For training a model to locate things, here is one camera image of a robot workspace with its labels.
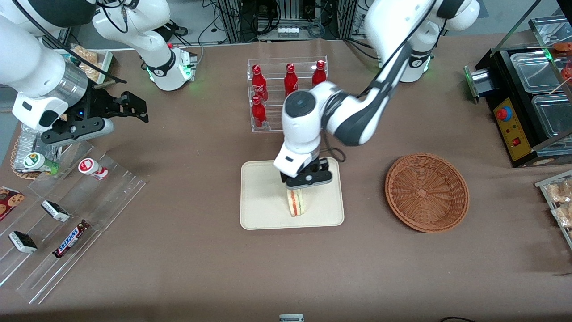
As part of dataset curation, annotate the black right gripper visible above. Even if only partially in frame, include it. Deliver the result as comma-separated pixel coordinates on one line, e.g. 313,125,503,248
63,87,150,129

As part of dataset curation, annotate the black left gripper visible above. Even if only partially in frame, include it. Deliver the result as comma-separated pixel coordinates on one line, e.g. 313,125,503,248
281,157,332,185

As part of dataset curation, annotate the triangle sandwich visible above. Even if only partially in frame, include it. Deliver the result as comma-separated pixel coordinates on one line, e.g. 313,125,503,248
287,188,306,218

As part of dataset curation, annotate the white bread tray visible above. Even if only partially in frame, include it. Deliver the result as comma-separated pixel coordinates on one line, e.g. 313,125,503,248
58,45,113,85

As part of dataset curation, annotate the cream rectangular plastic tray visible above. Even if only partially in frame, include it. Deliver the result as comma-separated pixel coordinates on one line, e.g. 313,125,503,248
240,158,345,230

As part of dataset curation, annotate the round brown wicker basket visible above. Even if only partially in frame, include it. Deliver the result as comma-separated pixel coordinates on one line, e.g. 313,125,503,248
385,153,470,233

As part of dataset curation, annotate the tray of packaged pastries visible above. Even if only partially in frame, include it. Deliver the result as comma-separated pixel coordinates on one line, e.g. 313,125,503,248
535,169,572,249

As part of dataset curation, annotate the clear acrylic bottle rack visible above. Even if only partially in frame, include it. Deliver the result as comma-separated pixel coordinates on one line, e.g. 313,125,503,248
247,56,329,133

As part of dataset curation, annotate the brown bread piece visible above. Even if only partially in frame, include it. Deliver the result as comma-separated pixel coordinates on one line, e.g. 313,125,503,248
74,45,100,81

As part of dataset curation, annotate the white yogurt bottle red label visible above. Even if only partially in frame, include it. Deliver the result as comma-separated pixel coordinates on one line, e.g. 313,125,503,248
78,158,109,181

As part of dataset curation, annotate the red cola bottle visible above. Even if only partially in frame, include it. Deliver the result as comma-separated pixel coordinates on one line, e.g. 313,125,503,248
252,96,268,129
284,63,299,96
312,60,327,87
251,64,268,102

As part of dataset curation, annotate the clear acrylic stepped shelf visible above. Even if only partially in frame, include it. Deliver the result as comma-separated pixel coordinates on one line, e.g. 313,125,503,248
0,139,147,305

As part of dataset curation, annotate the clear plastic water bottle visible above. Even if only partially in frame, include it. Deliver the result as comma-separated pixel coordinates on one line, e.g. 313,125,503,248
18,122,61,173

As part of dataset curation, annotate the white yogurt bottle green label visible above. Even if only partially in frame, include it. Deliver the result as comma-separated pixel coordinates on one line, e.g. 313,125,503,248
23,152,60,175

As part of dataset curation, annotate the black white chocolate bar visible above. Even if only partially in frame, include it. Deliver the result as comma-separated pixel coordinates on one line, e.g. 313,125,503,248
41,200,71,223
9,231,38,254

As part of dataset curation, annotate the snickers chocolate bar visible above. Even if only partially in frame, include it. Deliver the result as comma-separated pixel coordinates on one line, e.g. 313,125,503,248
53,220,92,259

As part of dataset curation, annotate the red cookie package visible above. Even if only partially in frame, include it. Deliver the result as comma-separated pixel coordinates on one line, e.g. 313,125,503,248
0,186,25,222

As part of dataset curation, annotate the grey metal side drawer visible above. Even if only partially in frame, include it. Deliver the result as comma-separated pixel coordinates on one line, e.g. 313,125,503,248
464,65,492,104

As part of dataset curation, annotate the black food warmer yellow panel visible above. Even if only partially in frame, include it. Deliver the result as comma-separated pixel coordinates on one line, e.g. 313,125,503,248
475,0,572,168

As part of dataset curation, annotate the steel food warmer pan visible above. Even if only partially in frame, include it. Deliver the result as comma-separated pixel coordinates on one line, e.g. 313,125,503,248
511,51,557,93
533,94,572,139

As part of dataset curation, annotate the bagged beige snack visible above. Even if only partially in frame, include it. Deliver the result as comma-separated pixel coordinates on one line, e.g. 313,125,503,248
546,178,572,204
552,203,572,228

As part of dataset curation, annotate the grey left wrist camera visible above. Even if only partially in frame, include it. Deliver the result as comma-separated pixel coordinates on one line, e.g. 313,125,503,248
286,171,333,187

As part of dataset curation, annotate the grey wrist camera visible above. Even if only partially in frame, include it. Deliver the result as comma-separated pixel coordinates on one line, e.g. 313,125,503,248
286,171,333,187
41,117,115,146

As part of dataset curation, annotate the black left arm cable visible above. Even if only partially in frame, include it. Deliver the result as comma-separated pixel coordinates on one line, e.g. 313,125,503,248
320,0,443,164

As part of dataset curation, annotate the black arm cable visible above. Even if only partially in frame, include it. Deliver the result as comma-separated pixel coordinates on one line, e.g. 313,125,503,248
320,0,443,164
11,0,128,85

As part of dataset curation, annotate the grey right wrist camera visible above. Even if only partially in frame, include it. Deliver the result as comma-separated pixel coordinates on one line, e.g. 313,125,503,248
41,117,115,146

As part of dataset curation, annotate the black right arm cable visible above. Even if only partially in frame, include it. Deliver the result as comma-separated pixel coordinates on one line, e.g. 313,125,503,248
11,0,128,85

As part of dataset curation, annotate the aluminium frame equipment cabinet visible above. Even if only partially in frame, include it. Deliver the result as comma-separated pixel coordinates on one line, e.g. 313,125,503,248
214,0,371,43

